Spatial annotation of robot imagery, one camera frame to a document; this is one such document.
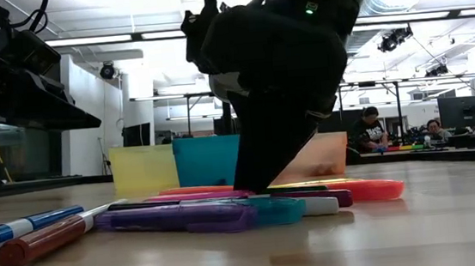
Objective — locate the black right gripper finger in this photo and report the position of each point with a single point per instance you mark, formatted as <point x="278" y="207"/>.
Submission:
<point x="264" y="148"/>

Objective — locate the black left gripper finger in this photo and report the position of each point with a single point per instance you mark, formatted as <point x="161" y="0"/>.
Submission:
<point x="54" y="112"/>

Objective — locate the green dry-erase marker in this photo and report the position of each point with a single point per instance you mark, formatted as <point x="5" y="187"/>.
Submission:
<point x="298" y="189"/>

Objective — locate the teal translucent pen highlighter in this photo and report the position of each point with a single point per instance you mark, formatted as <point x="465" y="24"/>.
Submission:
<point x="283" y="210"/>

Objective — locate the pink slim highlighter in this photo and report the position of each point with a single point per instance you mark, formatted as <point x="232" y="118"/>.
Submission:
<point x="200" y="195"/>

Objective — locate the blue dry-erase marker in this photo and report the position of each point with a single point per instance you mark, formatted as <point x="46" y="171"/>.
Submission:
<point x="46" y="218"/>

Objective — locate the orange translucent pen highlighter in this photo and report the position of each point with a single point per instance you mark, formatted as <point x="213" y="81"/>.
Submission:
<point x="372" y="190"/>

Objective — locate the purple translucent pen highlighter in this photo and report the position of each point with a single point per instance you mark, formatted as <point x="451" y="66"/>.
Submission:
<point x="171" y="218"/>

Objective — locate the markers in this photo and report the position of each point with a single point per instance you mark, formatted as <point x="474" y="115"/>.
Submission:
<point x="140" y="204"/>

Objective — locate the brown dry-erase marker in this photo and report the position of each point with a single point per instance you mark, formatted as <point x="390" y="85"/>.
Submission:
<point x="40" y="242"/>

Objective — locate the teal plastic bin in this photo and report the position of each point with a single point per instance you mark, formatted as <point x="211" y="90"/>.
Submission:
<point x="205" y="161"/>

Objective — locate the orange plastic bin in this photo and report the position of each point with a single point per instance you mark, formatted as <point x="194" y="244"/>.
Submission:
<point x="325" y="151"/>

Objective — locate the black partition panels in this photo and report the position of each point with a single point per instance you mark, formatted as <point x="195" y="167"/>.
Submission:
<point x="335" y="122"/>

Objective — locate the long ceiling light bar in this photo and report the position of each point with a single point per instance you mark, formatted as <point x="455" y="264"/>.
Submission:
<point x="87" y="40"/>

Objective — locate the small black monitor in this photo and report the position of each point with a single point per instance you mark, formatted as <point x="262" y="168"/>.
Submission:
<point x="136" y="135"/>

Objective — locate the yellow plastic bin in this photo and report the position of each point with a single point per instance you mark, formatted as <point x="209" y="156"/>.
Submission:
<point x="143" y="167"/>

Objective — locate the person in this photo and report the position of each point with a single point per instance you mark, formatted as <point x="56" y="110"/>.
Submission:
<point x="369" y="132"/>
<point x="435" y="126"/>

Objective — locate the colourful block row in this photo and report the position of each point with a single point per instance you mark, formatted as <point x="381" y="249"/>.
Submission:
<point x="407" y="147"/>

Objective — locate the large black monitor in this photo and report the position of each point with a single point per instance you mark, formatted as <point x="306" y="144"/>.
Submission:
<point x="464" y="111"/>

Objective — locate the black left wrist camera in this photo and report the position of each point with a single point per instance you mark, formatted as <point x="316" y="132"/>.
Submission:
<point x="36" y="52"/>

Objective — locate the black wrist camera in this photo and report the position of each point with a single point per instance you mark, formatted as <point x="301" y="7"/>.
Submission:
<point x="199" y="41"/>
<point x="36" y="52"/>

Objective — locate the round black ceiling camera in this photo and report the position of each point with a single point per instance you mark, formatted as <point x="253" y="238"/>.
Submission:
<point x="107" y="71"/>

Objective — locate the black aluminium table frame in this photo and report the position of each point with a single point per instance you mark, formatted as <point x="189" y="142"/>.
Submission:
<point x="43" y="183"/>

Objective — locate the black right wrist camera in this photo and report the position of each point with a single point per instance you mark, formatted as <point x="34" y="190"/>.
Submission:
<point x="199" y="41"/>

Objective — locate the black background workstation frame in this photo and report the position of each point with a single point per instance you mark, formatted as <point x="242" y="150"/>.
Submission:
<point x="165" y="97"/>
<point x="398" y="102"/>

